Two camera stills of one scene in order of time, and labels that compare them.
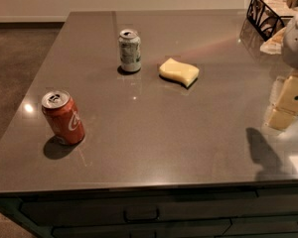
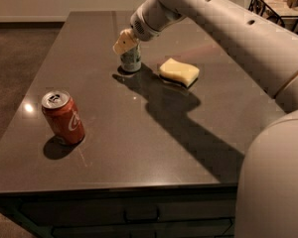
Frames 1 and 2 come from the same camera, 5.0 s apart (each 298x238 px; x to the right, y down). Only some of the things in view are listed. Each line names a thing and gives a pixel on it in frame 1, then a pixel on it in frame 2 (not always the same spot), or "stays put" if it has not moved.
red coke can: x=63 y=112 stays put
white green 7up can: x=130 y=50 stays put
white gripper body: x=297 y=44 -> x=145 y=29
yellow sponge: x=184 y=72 stays put
